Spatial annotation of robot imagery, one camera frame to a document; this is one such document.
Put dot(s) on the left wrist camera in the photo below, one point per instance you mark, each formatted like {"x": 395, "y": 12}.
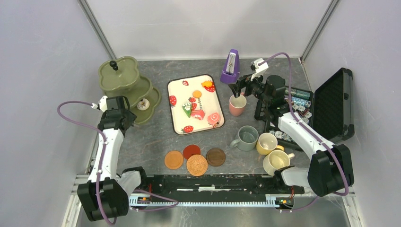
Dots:
{"x": 101, "y": 105}

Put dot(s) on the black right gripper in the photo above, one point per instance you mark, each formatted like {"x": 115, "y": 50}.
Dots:
{"x": 244, "y": 82}

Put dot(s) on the pink cake slice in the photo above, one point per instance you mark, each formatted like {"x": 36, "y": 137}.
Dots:
{"x": 198, "y": 114}

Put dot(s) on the round orange biscuit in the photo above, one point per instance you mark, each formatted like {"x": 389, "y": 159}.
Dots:
{"x": 196, "y": 94}

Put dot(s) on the red round coaster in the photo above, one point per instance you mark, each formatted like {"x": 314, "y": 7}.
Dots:
{"x": 191, "y": 150}

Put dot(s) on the dark brown round coaster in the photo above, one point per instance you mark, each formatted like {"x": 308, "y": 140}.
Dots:
{"x": 215, "y": 157}

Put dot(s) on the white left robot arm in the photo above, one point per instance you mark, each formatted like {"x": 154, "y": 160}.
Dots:
{"x": 105, "y": 196}

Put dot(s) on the cream ceramic mug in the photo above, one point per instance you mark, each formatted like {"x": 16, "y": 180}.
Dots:
{"x": 276, "y": 160}

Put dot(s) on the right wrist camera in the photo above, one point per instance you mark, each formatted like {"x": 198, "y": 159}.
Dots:
{"x": 259, "y": 66}

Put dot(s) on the green tiered dessert stand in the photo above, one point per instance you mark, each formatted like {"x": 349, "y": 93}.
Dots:
{"x": 121, "y": 77}

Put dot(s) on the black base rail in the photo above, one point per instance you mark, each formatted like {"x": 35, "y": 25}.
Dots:
{"x": 216, "y": 188}

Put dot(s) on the purple metronome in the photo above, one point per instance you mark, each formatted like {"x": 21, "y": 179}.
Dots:
{"x": 231, "y": 70}

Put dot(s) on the yellow ceramic mug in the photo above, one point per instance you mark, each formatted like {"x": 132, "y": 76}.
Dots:
{"x": 267, "y": 143}

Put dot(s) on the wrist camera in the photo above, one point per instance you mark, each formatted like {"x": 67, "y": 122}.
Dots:
{"x": 259, "y": 66}
{"x": 101, "y": 105}

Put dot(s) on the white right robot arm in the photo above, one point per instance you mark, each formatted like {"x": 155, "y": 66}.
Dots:
{"x": 330, "y": 169}

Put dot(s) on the pink ceramic mug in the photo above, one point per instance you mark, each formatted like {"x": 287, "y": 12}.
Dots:
{"x": 237, "y": 105}

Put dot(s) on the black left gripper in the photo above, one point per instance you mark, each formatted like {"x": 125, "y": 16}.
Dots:
{"x": 131, "y": 117}

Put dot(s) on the grey ceramic mug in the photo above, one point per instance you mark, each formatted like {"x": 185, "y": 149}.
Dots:
{"x": 246, "y": 139}

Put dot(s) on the white chocolate drizzle donut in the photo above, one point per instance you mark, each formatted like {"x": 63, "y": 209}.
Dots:
{"x": 143, "y": 104}

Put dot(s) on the green white cake slice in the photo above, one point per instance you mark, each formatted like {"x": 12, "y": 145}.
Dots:
{"x": 187, "y": 107}

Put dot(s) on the woven round coaster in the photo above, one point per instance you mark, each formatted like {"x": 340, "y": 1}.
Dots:
{"x": 197, "y": 165}

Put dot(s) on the open black case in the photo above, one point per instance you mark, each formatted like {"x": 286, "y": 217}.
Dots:
{"x": 328, "y": 110}

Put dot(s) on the strawberry print serving tray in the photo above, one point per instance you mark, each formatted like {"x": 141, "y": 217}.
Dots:
{"x": 180, "y": 92}

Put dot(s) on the light brown round coaster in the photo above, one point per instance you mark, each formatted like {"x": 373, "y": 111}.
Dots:
{"x": 174, "y": 159}

